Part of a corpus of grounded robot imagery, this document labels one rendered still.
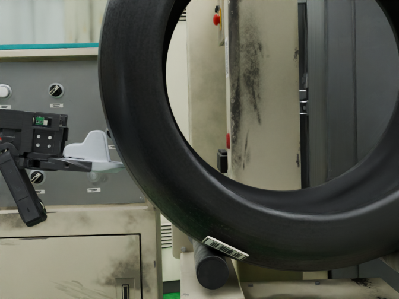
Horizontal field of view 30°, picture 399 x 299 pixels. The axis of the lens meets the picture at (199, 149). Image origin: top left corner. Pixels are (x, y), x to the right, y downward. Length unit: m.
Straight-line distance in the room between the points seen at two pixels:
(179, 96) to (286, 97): 3.19
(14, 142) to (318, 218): 0.44
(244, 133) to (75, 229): 0.54
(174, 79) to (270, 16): 3.18
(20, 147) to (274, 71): 0.52
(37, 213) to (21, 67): 0.74
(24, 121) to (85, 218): 0.69
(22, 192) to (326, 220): 0.43
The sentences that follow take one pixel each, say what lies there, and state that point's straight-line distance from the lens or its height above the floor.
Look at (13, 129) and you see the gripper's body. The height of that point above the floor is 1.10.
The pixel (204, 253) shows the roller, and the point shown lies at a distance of 1.05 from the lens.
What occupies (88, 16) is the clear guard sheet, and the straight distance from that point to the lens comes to 1.75.
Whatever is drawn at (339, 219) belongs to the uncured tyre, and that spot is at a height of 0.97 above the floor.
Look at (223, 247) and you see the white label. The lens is 1.00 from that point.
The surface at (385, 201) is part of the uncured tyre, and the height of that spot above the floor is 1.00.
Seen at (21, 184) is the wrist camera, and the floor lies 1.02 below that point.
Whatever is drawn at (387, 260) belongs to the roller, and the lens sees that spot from 1.13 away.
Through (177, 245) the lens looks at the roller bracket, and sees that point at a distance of 1.36.
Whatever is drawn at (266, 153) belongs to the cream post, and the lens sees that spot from 1.38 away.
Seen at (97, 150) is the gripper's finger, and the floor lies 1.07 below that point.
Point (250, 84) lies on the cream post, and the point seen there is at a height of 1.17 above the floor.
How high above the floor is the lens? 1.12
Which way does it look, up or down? 3 degrees down
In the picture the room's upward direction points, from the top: 1 degrees counter-clockwise
